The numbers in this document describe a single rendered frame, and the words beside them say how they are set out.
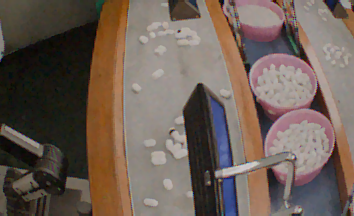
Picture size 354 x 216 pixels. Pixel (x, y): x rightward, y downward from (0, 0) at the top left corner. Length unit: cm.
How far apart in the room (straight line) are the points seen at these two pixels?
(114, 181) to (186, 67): 49
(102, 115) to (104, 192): 31
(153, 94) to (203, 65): 18
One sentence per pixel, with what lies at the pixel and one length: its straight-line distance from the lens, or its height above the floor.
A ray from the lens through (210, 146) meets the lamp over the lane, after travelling 101.
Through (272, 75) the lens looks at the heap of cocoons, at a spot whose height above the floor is 74.
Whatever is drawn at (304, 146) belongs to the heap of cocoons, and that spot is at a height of 73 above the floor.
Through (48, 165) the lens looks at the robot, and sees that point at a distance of 153.
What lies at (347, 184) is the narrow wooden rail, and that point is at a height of 76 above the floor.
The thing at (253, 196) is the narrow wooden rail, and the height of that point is 76.
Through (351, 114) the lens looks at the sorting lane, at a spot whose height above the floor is 74.
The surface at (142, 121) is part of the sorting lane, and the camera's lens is 165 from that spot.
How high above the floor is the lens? 183
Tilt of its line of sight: 41 degrees down
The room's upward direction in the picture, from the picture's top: 11 degrees counter-clockwise
